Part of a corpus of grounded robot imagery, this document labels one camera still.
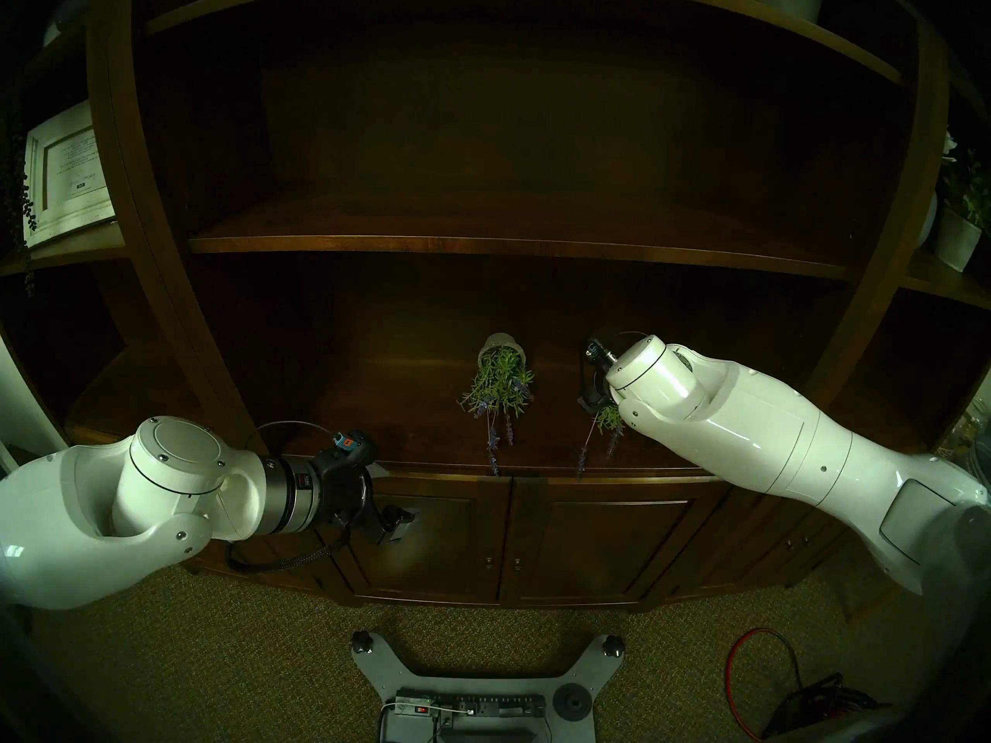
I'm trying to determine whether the power strip with red switch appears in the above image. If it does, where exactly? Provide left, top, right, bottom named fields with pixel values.
left=395, top=691, right=547, bottom=721

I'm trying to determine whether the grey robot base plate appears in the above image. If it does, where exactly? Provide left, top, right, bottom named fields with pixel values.
left=350, top=632, right=626, bottom=743

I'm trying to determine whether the dark wooden bookcase cabinet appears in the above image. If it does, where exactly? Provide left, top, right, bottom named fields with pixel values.
left=0, top=0, right=991, bottom=615

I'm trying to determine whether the red extension cable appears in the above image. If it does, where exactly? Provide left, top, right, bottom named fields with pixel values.
left=724, top=628, right=802, bottom=743

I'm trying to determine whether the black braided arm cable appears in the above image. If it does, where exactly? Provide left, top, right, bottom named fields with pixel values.
left=225, top=474, right=372, bottom=572

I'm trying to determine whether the green plant in white pot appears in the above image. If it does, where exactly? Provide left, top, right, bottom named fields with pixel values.
left=929, top=130, right=991, bottom=274

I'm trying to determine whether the black round caster disc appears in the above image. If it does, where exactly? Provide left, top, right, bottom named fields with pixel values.
left=555, top=681, right=593, bottom=721

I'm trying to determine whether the white framed certificate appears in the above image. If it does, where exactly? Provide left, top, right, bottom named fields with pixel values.
left=23, top=101, right=118, bottom=248

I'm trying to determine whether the black cable reel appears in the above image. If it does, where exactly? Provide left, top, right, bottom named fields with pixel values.
left=763, top=672, right=891, bottom=743

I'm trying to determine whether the thin grey wrist wire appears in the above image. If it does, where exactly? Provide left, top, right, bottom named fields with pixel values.
left=244, top=419, right=345, bottom=452

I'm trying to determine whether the dark hanging vine plant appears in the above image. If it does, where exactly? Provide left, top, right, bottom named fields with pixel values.
left=0, top=91, right=39, bottom=297

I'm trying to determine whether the fake lavender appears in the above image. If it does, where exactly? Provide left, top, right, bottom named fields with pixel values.
left=575, top=403, right=626, bottom=479
left=459, top=332, right=537, bottom=478

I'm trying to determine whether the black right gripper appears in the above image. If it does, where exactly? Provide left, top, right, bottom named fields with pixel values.
left=578, top=338, right=618, bottom=418

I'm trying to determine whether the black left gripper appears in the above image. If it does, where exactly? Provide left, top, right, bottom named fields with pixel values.
left=312, top=428, right=420, bottom=549

